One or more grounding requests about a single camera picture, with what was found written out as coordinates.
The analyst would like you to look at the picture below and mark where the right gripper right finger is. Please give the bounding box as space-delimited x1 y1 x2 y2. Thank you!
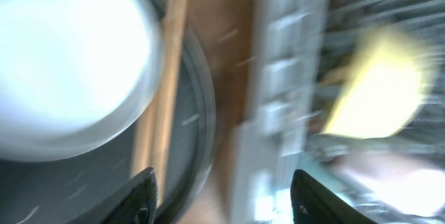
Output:
290 169 375 224

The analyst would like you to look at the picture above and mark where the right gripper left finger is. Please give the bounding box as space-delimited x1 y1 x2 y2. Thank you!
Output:
69 168 157 224

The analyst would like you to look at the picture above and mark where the blue cup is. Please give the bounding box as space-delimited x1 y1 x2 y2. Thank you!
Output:
252 168 348 224

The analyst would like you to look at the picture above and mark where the wooden chopstick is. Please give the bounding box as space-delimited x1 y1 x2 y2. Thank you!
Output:
131 95 159 177
152 0 188 206

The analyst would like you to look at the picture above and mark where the yellow bowl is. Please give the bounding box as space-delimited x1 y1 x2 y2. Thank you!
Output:
321 26 439 139

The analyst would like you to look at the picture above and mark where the grey plate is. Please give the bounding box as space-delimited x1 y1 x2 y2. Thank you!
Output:
1 0 163 162

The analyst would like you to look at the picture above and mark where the pink cup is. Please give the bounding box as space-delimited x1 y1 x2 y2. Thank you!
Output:
330 150 444 217

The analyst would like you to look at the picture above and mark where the grey dishwasher rack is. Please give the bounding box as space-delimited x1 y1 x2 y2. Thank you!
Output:
229 0 444 223

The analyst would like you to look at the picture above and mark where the round black serving tray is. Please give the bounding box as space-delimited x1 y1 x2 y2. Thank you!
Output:
0 0 217 224

